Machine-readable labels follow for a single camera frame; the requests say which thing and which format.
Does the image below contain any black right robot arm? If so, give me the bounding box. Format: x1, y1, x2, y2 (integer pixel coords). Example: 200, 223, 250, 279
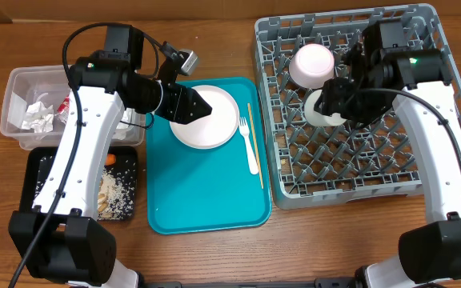
304, 20, 461, 287

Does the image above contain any teal plastic tray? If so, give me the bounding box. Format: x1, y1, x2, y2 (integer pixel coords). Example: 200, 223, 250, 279
146, 77, 272, 234

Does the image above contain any pink plastic fork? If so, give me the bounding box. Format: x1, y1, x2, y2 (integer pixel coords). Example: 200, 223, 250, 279
239, 117, 259, 174

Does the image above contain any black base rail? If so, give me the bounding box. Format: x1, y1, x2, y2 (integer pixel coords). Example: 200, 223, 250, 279
138, 277, 366, 288

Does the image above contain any black tray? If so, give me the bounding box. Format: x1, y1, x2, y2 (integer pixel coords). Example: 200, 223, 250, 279
18, 146, 138, 221

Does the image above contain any small crumpled paper ball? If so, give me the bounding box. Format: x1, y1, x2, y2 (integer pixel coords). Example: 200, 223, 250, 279
21, 101, 54, 133

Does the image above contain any white napkin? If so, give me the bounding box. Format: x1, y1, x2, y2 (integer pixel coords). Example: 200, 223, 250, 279
113, 109, 134, 140

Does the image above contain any orange carrot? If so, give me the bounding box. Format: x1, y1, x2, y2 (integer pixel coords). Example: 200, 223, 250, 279
105, 154, 116, 166

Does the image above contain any grey dishwasher rack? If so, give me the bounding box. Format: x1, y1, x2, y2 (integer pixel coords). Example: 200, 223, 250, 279
255, 3, 461, 210

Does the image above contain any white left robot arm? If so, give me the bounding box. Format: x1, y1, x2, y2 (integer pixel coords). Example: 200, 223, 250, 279
8, 22, 212, 287

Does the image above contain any clear plastic bin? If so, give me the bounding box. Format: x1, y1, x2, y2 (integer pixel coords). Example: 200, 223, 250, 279
0, 65, 146, 150

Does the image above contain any wooden chopstick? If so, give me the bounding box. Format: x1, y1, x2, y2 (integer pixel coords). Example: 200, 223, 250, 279
247, 103, 264, 189

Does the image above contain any white paper cup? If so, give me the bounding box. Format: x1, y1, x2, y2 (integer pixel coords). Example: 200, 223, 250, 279
303, 90, 347, 126

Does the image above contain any pink plate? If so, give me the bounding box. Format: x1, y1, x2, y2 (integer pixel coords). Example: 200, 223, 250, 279
170, 85, 239, 149

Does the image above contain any spilled rice pile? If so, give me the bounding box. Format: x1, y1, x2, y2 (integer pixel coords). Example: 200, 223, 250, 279
34, 155, 137, 220

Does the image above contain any red snack wrapper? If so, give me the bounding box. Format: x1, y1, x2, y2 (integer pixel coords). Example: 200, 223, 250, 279
56, 96, 70, 124

